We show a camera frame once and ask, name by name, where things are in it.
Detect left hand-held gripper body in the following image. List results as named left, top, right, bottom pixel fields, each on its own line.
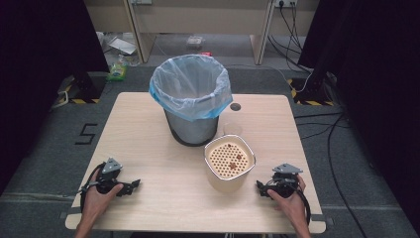
left=94, top=157, right=125, bottom=195

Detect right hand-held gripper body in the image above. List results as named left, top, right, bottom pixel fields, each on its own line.
left=263, top=163, right=304, bottom=199

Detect cream container with perforated strainer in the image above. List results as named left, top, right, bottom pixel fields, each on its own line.
left=203, top=133, right=258, bottom=194

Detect silver metal trash bin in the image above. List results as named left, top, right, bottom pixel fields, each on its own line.
left=163, top=106, right=220, bottom=148

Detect person's right hand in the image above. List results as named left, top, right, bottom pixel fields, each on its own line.
left=266, top=174, right=309, bottom=230

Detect person's left hand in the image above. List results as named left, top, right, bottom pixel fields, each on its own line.
left=81, top=169, right=125, bottom=222

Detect black stand base hazard tape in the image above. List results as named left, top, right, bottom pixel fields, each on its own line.
left=286, top=76, right=335, bottom=107
left=56, top=70, right=109, bottom=105

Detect green snack packet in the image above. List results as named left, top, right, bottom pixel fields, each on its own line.
left=105, top=61, right=129, bottom=83

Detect blue plastic bin liner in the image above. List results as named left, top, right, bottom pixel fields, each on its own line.
left=149, top=54, right=234, bottom=123

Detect black curtain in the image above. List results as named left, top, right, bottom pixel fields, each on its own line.
left=0, top=0, right=111, bottom=196
left=297, top=0, right=420, bottom=234

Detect white paper sheet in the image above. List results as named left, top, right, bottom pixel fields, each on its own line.
left=108, top=36, right=138, bottom=57

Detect clear plastic package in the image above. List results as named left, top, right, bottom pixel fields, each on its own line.
left=185, top=35, right=205, bottom=48

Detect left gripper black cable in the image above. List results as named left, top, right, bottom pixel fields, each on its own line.
left=78, top=162, right=106, bottom=213

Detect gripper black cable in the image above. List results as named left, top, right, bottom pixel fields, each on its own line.
left=290, top=181, right=313, bottom=226
left=78, top=162, right=106, bottom=213

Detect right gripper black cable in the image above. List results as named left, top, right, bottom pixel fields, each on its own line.
left=290, top=181, right=313, bottom=226

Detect black floor cable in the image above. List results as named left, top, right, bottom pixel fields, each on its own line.
left=292, top=111, right=370, bottom=238

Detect white cable loop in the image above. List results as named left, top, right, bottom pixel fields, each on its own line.
left=50, top=90, right=69, bottom=111

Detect white floor cable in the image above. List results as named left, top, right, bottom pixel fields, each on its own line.
left=227, top=62, right=314, bottom=94

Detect black plugged power cables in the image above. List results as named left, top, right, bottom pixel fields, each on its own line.
left=266, top=1, right=313, bottom=74

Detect white wall power socket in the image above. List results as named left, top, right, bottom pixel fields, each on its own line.
left=272, top=0, right=299, bottom=9

